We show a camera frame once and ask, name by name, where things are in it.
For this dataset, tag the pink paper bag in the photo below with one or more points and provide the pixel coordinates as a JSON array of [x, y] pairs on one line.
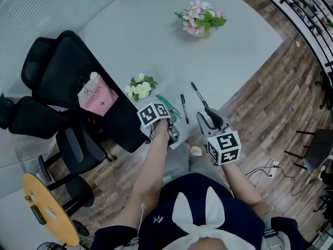
[[97, 98]]

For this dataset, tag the person's right forearm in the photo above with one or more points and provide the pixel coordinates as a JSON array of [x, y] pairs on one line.
[[239, 181]]

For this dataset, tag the black pen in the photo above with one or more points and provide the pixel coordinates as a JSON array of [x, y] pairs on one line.
[[199, 95], [184, 108]]

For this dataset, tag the black swivel chair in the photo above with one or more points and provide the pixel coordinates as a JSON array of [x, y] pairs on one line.
[[326, 92]]

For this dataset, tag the white power strip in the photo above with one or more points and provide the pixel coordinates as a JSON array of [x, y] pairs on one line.
[[273, 168]]

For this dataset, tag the person's grey trousers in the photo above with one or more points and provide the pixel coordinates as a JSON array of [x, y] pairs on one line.
[[200, 165]]

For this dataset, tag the black metal railing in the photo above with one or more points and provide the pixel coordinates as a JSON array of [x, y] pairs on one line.
[[309, 30]]

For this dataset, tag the grey chair with wooden legs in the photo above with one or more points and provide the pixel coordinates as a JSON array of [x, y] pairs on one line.
[[320, 150]]

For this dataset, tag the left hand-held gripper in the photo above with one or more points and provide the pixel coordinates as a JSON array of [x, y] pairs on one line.
[[153, 113]]

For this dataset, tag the teal pencil pouch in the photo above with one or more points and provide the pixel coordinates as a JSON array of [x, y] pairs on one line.
[[173, 111]]

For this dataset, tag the person's left forearm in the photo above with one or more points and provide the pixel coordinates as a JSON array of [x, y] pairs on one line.
[[148, 176]]

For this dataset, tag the person's navy shirt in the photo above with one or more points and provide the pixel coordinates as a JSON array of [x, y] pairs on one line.
[[239, 217]]

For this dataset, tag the white flowers in pot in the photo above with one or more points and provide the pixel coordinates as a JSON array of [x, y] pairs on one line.
[[141, 87]]

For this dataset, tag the round yellow wooden table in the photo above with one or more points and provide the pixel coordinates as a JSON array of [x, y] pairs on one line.
[[52, 228]]

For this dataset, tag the black round stool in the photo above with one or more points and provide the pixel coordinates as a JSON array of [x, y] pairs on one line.
[[78, 194]]

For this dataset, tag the black mesh office chair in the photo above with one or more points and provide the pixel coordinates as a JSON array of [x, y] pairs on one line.
[[39, 118], [67, 69]]

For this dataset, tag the white crumpled paper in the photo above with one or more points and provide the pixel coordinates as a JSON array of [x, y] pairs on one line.
[[51, 213]]

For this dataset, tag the small black device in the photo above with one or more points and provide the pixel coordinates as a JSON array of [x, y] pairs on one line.
[[38, 215]]

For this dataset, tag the pink flowers in pot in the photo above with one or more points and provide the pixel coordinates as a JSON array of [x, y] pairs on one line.
[[200, 17]]

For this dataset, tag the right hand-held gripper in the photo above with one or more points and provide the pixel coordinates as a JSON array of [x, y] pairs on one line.
[[226, 147]]

